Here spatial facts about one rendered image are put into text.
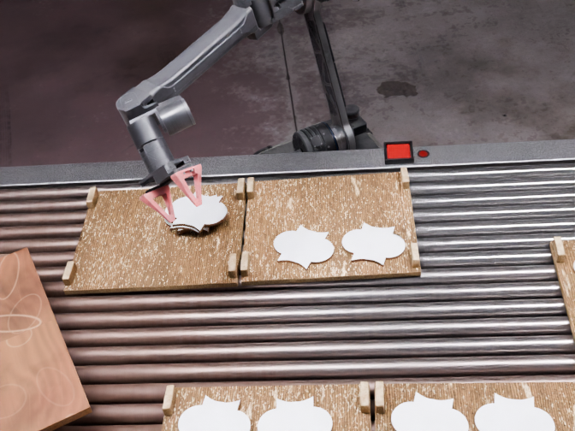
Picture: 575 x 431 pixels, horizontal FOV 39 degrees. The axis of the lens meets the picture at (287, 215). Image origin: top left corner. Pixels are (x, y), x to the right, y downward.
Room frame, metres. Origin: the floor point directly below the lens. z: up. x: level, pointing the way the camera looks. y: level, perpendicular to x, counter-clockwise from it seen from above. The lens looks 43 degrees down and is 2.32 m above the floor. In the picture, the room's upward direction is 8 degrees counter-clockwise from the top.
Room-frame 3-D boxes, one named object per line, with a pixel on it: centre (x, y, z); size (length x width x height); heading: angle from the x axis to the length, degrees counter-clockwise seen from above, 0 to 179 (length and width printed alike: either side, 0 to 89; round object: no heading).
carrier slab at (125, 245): (1.48, 0.32, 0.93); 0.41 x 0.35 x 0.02; 83
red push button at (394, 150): (1.68, -0.32, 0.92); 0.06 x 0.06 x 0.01; 82
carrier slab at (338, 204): (1.44, -0.10, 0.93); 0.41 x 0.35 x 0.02; 84
